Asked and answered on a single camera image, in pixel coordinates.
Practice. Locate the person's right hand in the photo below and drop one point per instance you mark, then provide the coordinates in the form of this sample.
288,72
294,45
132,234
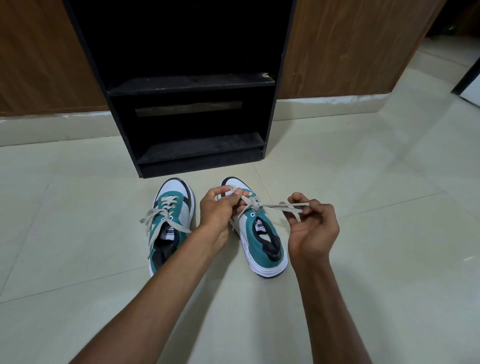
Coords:
313,240

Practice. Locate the person's left hand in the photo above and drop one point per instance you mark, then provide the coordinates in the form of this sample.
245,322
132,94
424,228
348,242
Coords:
212,215

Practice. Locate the person's right thumb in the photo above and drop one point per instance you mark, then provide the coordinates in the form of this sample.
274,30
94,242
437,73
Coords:
297,202

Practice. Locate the person's left thumb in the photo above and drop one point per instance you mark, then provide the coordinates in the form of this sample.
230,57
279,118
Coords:
245,200

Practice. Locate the beige shoelace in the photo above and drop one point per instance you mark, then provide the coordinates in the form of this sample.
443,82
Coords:
275,207
159,215

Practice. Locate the person's left forearm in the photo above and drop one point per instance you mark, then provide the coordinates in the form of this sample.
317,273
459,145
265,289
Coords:
150,300

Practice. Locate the person's right forearm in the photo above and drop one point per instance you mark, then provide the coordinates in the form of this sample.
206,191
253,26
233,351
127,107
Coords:
330,315

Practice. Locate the teal and white sneaker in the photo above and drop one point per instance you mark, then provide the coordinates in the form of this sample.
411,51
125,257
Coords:
176,210
262,240

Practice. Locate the black wooden shoe rack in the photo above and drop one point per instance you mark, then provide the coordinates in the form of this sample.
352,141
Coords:
187,93

